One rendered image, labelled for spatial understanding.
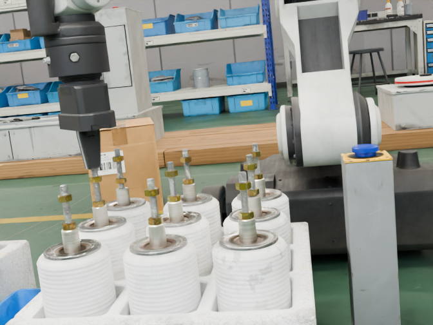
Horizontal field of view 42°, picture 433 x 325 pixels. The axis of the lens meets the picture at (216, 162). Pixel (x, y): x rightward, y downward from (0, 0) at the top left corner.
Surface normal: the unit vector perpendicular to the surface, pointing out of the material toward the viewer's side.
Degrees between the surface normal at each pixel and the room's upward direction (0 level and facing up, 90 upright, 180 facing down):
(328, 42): 68
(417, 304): 0
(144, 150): 90
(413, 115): 90
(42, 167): 90
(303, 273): 0
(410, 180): 45
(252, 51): 90
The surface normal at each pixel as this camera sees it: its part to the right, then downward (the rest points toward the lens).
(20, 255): 0.98, -0.07
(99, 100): 0.55, 0.09
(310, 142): -0.12, 0.35
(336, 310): -0.10, -0.98
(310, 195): -0.17, -0.55
